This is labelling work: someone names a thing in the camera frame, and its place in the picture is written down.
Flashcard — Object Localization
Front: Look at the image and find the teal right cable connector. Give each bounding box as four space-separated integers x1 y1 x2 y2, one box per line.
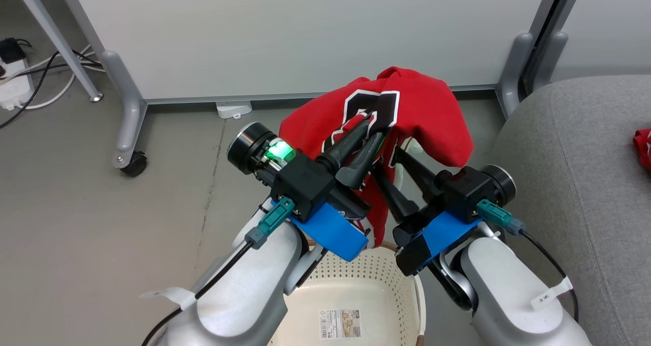
476 199 526 236

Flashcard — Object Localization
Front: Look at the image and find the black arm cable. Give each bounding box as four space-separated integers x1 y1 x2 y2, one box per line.
140 241 255 346
519 229 581 322

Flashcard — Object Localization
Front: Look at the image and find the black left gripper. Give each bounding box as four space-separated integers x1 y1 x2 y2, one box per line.
226 117 387 223

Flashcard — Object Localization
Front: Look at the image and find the white power strip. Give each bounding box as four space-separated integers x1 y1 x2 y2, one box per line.
0 58 36 111

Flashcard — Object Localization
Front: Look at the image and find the black plug adapter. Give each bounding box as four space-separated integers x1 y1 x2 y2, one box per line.
0 37 27 65

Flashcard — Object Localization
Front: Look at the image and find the teal cable connector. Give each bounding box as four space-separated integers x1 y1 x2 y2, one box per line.
476 199 526 236
245 197 296 250

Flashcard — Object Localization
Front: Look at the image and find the white right cable tag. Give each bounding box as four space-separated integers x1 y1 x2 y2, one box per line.
530 277 574 311

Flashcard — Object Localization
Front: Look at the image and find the red sports jersey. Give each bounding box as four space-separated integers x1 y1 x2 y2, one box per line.
278 66 475 248

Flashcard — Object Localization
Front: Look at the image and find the teal left cable connector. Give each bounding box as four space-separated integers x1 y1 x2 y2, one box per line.
245 197 296 250

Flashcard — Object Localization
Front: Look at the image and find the cream perforated laundry basket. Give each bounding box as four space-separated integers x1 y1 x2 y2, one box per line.
269 241 427 346

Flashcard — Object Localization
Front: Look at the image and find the grey fabric sofa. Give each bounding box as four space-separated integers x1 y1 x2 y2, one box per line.
482 75 651 346

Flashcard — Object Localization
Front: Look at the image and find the grey partition foot with caster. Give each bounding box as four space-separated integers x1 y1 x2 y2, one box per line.
101 50 149 178

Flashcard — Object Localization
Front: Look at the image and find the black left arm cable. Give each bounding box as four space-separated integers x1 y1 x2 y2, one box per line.
140 241 255 346

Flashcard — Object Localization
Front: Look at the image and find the black power cable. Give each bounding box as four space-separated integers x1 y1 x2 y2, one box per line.
0 48 103 131

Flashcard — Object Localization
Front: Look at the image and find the grey metal desk leg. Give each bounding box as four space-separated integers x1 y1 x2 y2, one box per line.
9 0 104 103

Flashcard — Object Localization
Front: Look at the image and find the small red garment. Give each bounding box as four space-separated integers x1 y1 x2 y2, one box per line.
633 128 651 171

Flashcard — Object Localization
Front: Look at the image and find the printed basket label sticker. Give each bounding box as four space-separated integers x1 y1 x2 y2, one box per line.
319 309 362 340

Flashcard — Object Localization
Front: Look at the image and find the wide white partition panel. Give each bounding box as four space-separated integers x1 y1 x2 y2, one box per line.
53 0 566 105

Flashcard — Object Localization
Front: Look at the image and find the narrow white partition panel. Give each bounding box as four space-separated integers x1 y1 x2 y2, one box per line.
551 0 651 82

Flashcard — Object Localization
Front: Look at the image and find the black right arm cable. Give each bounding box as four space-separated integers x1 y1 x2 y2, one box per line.
519 229 581 322

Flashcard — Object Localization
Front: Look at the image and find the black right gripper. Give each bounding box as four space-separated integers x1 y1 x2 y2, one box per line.
373 147 517 224

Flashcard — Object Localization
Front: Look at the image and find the white left cable tag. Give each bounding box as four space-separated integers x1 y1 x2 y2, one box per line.
139 286 197 311

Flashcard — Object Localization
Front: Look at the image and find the white cable tag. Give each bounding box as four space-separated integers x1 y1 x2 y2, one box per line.
139 286 197 311
530 277 574 311

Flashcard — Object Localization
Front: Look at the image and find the white power cable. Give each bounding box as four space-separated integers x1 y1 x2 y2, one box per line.
22 43 106 110

